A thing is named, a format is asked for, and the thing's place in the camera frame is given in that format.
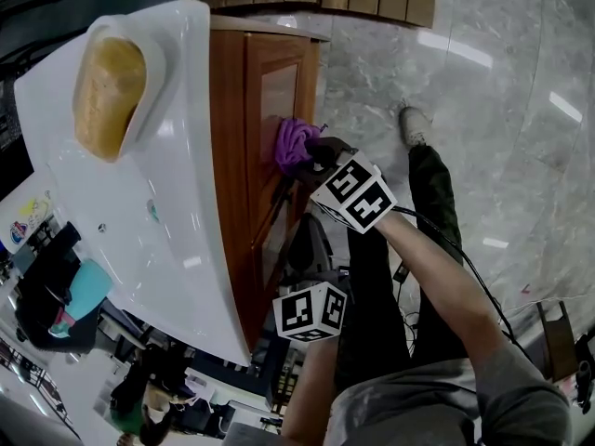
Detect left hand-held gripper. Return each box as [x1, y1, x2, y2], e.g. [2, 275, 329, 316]
[271, 176, 350, 344]

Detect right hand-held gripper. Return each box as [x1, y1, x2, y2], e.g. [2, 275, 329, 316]
[297, 136, 399, 235]

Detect purple cloth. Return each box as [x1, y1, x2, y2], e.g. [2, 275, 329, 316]
[272, 116, 328, 176]

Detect wooden cabinet door glass panel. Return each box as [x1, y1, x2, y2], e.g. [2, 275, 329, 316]
[244, 32, 322, 250]

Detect person's left forearm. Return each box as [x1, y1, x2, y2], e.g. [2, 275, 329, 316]
[280, 334, 343, 443]

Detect person's right forearm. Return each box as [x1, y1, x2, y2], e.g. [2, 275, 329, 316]
[374, 209, 517, 371]

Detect brown wooden cabinet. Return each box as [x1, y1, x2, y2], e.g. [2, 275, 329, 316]
[207, 14, 332, 354]

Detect person's light shoe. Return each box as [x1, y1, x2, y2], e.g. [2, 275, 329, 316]
[397, 103, 434, 149]

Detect white ceramic sink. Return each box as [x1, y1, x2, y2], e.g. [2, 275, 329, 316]
[12, 0, 254, 368]

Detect person's dark trousers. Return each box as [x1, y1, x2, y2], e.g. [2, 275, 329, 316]
[332, 143, 468, 394]

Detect yellow-brown sponge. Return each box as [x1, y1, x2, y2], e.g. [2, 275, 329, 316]
[71, 35, 149, 163]

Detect black bag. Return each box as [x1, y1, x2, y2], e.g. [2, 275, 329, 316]
[13, 220, 101, 354]

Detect white board with stickers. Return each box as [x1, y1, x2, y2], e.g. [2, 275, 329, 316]
[0, 169, 63, 253]

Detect person's grey shirt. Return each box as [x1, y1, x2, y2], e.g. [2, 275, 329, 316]
[324, 339, 574, 446]

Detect small wooden chair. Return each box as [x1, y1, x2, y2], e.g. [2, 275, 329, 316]
[535, 298, 581, 384]

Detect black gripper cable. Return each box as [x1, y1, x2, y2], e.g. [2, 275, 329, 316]
[392, 204, 540, 366]

